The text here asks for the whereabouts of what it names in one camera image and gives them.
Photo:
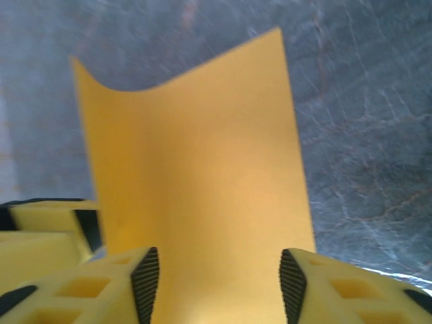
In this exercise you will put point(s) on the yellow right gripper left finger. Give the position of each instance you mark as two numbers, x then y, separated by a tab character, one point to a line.
84	297

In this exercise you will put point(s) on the yellow paper sheet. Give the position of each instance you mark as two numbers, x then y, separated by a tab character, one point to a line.
195	152

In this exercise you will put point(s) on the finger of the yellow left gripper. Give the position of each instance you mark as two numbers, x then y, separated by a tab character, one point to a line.
33	256
47	216

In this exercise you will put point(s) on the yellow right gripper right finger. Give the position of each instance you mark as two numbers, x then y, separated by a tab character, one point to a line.
337	297

